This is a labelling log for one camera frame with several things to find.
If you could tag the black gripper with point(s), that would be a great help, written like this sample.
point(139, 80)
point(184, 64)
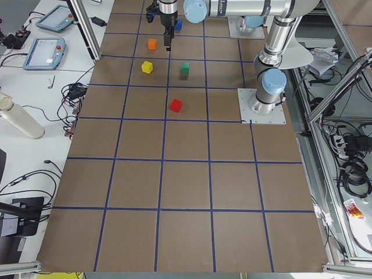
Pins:
point(168, 20)

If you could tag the red block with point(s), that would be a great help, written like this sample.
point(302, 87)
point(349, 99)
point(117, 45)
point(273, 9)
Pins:
point(176, 105)

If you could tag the blue block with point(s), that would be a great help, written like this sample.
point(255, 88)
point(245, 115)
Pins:
point(179, 25)

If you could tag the orange block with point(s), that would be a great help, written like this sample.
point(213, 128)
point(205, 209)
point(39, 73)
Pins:
point(152, 44)

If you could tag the green block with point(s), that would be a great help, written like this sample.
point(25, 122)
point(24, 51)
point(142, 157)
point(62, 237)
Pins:
point(184, 69)

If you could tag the yellow block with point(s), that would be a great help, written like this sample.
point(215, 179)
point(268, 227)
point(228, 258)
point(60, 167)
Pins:
point(147, 67)

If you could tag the stack of papers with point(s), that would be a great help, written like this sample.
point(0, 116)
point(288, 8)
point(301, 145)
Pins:
point(323, 60)

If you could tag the black power adapter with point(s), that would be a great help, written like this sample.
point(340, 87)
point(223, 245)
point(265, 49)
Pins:
point(98, 21)

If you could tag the far teach pendant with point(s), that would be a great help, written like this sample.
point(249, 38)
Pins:
point(57, 19)

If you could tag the teach pendant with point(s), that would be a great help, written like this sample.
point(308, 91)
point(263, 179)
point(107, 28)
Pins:
point(45, 54)
point(57, 19)

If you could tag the near teach pendant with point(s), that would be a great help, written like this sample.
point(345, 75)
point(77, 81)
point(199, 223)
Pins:
point(45, 54)

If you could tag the hex key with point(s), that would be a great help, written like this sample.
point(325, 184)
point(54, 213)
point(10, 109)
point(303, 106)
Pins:
point(51, 82)

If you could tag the brown gridded table mat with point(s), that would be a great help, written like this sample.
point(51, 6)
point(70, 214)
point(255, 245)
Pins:
point(148, 189)

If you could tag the white bottle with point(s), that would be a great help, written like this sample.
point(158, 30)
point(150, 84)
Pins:
point(17, 116)

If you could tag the power strip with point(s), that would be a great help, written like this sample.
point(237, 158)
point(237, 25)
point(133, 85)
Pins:
point(338, 145)

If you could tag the black monitor stand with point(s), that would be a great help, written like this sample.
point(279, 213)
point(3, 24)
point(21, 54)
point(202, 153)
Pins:
point(21, 217)

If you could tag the red snack packet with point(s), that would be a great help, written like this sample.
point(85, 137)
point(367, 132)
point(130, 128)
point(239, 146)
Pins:
point(351, 207)

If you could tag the aluminium frame post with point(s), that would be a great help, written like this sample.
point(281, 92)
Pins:
point(81, 18)

